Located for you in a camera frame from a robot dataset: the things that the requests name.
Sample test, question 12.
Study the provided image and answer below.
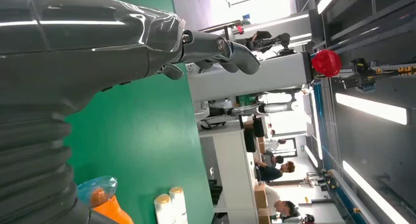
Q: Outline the orange detergent bottle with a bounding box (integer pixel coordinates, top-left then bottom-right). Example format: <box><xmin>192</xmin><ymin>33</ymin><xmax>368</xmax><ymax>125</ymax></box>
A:
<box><xmin>77</xmin><ymin>176</ymin><xmax>134</xmax><ymax>224</ymax></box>

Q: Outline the white shampoo bottle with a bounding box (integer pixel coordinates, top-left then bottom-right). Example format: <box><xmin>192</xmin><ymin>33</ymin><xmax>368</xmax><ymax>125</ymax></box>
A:
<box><xmin>169</xmin><ymin>187</ymin><xmax>189</xmax><ymax>224</ymax></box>
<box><xmin>154</xmin><ymin>194</ymin><xmax>176</xmax><ymax>224</ymax></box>

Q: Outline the white robot stand machine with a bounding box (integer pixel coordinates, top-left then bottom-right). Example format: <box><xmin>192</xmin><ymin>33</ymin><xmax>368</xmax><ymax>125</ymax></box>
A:
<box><xmin>187</xmin><ymin>52</ymin><xmax>314</xmax><ymax>103</ymax></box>

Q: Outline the black office chair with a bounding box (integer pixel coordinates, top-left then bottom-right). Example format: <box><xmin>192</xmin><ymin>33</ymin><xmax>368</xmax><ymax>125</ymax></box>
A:
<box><xmin>243</xmin><ymin>117</ymin><xmax>265</xmax><ymax>153</ymax></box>

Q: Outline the white cabinet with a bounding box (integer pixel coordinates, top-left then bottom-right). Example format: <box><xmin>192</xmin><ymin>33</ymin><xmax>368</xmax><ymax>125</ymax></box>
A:
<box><xmin>198</xmin><ymin>125</ymin><xmax>260</xmax><ymax>224</ymax></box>

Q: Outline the person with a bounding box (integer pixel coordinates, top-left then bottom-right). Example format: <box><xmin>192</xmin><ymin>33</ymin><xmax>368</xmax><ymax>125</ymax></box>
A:
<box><xmin>264</xmin><ymin>136</ymin><xmax>287</xmax><ymax>152</ymax></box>
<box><xmin>255</xmin><ymin>157</ymin><xmax>296</xmax><ymax>183</ymax></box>
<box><xmin>264</xmin><ymin>185</ymin><xmax>301</xmax><ymax>222</ymax></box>

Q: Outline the brown cardboard box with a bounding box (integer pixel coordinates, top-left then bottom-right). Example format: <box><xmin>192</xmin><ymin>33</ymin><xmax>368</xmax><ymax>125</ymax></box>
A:
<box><xmin>253</xmin><ymin>183</ymin><xmax>268</xmax><ymax>210</ymax></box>

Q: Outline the red honeycomb lantern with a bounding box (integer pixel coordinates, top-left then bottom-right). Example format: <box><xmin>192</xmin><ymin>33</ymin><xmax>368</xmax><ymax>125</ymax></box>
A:
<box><xmin>311</xmin><ymin>49</ymin><xmax>342</xmax><ymax>78</ymax></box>

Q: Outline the ceiling light bar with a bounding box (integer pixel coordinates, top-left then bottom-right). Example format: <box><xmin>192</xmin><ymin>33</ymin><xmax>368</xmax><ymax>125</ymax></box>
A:
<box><xmin>317</xmin><ymin>0</ymin><xmax>342</xmax><ymax>15</ymax></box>
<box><xmin>342</xmin><ymin>161</ymin><xmax>411</xmax><ymax>224</ymax></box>
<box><xmin>336</xmin><ymin>92</ymin><xmax>408</xmax><ymax>126</ymax></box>

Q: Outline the black yellow ceiling hoist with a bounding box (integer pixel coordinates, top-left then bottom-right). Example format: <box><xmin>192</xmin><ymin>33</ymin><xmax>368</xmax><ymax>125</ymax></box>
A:
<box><xmin>339</xmin><ymin>57</ymin><xmax>416</xmax><ymax>91</ymax></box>

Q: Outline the black camera on mount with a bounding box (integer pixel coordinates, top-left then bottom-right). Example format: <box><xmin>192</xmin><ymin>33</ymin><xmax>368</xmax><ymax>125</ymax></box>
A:
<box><xmin>245</xmin><ymin>31</ymin><xmax>295</xmax><ymax>56</ymax></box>

